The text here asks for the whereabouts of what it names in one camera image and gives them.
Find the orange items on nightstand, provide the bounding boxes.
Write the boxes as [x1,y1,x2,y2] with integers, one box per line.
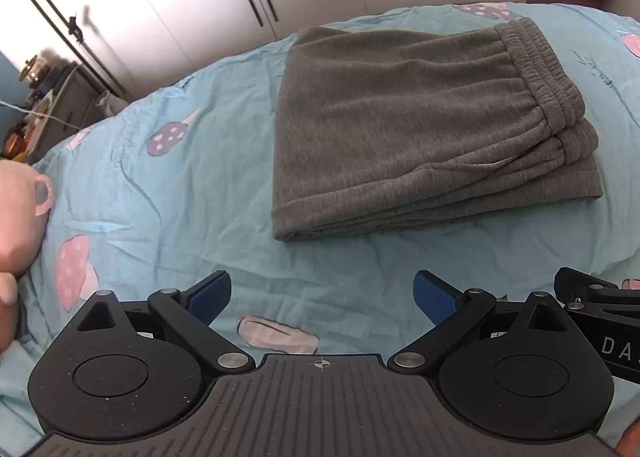
[0,121,32,164]

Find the glass jar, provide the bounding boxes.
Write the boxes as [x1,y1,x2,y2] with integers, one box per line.
[19,53,52,89]

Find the pink plush toy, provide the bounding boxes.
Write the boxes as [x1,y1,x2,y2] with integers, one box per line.
[0,159,56,354]

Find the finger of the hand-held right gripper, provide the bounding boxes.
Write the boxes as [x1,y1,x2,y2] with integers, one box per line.
[553,267,623,308]

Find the white cable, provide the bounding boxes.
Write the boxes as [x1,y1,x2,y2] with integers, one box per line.
[0,98,88,132]

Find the light blue mushroom print bedsheet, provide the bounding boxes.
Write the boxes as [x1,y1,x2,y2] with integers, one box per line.
[0,2,640,457]

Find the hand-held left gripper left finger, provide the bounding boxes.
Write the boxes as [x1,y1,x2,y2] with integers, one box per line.
[77,271,256,374]

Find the grey nightstand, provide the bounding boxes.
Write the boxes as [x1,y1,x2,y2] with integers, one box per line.
[27,62,132,160]

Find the grey pants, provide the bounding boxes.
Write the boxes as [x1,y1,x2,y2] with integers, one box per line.
[271,17,604,242]

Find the person's right hand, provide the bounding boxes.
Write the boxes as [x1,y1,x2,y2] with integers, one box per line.
[615,424,640,457]

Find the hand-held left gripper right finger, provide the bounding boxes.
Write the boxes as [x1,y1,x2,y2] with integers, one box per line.
[390,271,571,375]

